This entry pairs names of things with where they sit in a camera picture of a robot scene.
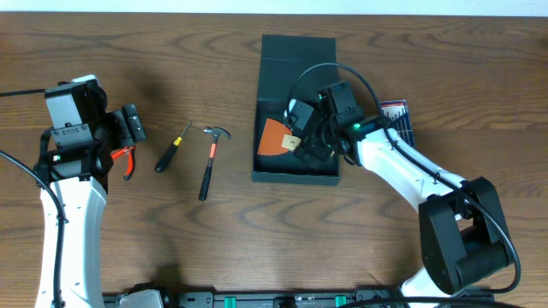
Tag orange scraper wooden handle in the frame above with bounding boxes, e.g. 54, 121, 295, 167
257, 118, 301, 156

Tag blue screwdriver set case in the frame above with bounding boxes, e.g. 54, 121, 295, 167
380, 99, 416, 147

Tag small claw hammer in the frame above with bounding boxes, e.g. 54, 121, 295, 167
199, 127, 231, 201

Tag black yellow screwdriver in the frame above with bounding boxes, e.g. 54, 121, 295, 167
154, 122, 192, 173

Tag red handled pliers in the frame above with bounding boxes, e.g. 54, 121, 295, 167
110, 145, 137, 181

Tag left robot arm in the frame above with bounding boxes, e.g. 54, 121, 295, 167
33, 74, 146, 307

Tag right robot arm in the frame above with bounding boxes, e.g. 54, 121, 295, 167
284, 82, 521, 307

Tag dark green open box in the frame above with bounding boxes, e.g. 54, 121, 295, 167
251, 34, 341, 186

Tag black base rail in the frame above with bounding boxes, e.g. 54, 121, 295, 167
104, 286, 495, 308

